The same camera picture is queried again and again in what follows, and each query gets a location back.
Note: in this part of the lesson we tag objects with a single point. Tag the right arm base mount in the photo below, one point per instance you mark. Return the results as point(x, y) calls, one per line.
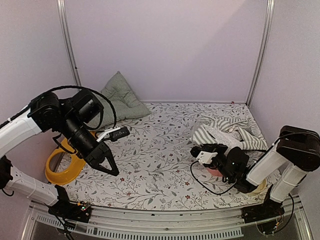
point(267, 209)

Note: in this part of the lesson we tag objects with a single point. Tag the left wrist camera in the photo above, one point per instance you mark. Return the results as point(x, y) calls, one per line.
point(112, 134)

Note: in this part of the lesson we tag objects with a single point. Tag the left aluminium corner post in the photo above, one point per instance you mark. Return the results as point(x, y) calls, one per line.
point(61, 7)

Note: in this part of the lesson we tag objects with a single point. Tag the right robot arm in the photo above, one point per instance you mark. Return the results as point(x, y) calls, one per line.
point(297, 147)

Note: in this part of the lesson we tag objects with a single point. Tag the aluminium corner post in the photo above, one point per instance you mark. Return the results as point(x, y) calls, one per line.
point(61, 7)
point(262, 49)

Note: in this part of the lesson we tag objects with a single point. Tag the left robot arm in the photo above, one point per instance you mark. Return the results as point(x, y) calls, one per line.
point(27, 138)

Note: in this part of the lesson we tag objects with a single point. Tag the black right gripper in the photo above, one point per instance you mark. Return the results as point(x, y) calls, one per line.
point(219, 147)

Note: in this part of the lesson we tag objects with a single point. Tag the front aluminium rail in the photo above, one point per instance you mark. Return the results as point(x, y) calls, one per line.
point(108, 223)

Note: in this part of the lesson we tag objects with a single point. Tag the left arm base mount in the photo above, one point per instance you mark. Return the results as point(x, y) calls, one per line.
point(64, 208)

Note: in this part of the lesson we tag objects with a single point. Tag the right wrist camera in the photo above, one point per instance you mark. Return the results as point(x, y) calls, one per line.
point(203, 157)

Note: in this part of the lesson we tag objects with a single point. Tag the pink pet bowl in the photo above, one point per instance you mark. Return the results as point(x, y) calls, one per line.
point(214, 172)

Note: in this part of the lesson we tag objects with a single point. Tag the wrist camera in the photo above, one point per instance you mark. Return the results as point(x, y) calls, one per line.
point(112, 134)
point(203, 157)

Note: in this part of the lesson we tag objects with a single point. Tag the green striped pet tent fabric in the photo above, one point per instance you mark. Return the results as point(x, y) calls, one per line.
point(231, 132)

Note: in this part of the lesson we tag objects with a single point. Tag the green checkered cushion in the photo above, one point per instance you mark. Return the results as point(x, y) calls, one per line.
point(124, 101)

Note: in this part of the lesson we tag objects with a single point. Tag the cream pet bowl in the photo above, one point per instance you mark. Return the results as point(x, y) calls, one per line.
point(260, 188)

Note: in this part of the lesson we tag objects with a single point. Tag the right aluminium corner post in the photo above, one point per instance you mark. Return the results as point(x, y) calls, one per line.
point(262, 49)

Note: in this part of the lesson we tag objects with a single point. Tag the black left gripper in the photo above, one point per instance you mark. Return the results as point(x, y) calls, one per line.
point(97, 155)

